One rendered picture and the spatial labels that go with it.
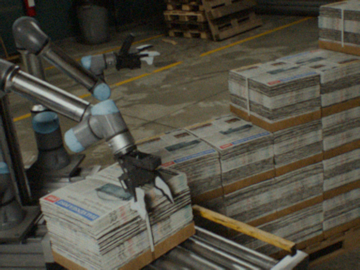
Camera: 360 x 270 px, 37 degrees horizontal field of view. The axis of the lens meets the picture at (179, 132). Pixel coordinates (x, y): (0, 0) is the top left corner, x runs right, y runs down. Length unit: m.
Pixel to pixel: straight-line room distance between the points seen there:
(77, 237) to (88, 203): 0.10
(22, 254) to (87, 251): 0.50
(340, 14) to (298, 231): 1.13
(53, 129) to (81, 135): 0.80
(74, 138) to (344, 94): 1.52
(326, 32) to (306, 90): 0.53
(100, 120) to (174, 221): 0.41
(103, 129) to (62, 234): 0.36
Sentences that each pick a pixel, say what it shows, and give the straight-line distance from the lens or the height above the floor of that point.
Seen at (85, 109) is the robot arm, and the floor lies 1.26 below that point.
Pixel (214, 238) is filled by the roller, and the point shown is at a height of 0.80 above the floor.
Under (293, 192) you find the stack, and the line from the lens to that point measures 2.72.
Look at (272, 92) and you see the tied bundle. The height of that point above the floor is 1.02.
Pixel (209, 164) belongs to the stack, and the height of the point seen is 0.78.
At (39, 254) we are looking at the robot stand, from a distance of 2.06.
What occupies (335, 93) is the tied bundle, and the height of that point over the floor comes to 0.94.
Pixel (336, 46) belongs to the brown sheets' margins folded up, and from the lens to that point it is 2.98.
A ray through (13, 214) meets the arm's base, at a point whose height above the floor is 0.86.
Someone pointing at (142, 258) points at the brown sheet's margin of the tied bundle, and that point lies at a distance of 1.68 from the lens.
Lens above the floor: 1.78
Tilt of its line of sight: 21 degrees down
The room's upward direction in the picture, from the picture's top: 6 degrees counter-clockwise
